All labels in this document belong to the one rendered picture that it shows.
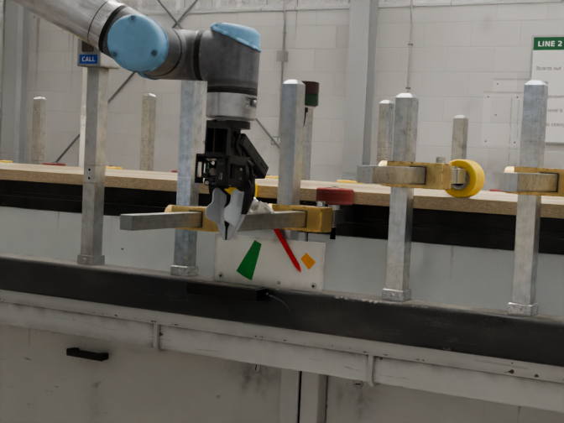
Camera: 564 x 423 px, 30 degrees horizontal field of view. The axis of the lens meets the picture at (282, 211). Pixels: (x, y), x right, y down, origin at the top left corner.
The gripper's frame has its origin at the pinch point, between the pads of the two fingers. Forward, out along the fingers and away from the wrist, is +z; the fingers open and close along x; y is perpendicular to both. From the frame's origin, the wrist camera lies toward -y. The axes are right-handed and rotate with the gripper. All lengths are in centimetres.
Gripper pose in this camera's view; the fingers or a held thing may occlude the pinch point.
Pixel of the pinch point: (229, 232)
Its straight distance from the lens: 189.6
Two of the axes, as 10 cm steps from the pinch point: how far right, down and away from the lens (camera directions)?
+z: -0.7, 10.0, 0.2
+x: 8.7, 0.7, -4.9
